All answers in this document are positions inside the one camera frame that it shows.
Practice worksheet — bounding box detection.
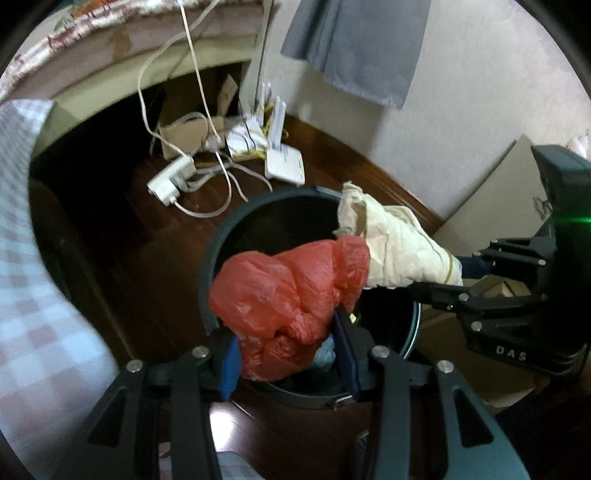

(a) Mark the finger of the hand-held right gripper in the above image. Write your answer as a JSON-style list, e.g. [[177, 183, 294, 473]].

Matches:
[[406, 280, 551, 320], [461, 237, 558, 278]]

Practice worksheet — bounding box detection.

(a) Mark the black round trash bin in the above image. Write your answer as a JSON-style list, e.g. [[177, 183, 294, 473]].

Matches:
[[198, 186, 422, 409]]

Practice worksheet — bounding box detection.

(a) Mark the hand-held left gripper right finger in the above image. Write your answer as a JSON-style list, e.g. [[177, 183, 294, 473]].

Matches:
[[333, 305, 532, 480]]

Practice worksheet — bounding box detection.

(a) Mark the thick white cable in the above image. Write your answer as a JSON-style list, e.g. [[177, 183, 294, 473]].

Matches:
[[178, 0, 234, 217]]

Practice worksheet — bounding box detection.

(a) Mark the yellow network cable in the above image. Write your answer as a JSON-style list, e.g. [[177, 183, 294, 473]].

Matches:
[[231, 104, 289, 162]]

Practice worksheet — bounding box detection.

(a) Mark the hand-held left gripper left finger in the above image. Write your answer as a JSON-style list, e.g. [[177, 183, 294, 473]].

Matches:
[[51, 330, 243, 480]]

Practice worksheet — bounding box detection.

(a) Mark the white modem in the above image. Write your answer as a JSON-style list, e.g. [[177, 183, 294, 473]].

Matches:
[[226, 117, 269, 160]]

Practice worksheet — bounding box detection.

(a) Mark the white power strip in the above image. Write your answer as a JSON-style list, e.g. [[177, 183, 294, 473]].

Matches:
[[147, 156, 195, 206]]

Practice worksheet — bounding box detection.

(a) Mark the floral patterned cloth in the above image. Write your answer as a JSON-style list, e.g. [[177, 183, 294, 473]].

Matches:
[[0, 0, 241, 93]]

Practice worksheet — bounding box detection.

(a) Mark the checked pink white blanket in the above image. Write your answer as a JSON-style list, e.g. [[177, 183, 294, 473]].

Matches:
[[0, 99, 259, 480]]

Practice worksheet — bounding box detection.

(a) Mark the white router with antennas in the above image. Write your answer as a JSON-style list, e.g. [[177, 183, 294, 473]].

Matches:
[[259, 83, 305, 186]]

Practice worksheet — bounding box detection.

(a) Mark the grey hanging cloth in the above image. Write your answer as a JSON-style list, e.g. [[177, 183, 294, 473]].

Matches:
[[281, 0, 431, 110]]

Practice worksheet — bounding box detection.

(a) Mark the brown cardboard box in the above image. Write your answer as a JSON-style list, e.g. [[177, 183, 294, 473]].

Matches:
[[159, 115, 227, 160]]

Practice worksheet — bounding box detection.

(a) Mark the pale blue crumpled wrapper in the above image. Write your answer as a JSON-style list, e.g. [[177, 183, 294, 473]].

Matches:
[[307, 337, 338, 372]]

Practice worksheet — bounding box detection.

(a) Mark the pink stone window ledge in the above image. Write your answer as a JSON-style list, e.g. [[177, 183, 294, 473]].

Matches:
[[46, 0, 278, 112]]

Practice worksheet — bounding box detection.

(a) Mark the brown cardboard piece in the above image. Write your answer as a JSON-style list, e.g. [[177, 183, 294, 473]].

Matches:
[[217, 74, 241, 118]]

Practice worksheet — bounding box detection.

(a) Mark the thin white cable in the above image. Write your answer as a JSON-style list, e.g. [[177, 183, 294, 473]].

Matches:
[[139, 28, 195, 158]]

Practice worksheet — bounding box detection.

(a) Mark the cream paper bag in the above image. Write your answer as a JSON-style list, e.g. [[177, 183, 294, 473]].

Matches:
[[333, 181, 464, 291]]

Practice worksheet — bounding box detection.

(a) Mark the red plastic bag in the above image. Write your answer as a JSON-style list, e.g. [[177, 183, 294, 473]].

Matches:
[[209, 235, 371, 381]]

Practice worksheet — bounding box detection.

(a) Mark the white fluffy item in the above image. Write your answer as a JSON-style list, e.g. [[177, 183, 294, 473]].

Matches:
[[566, 131, 591, 160]]

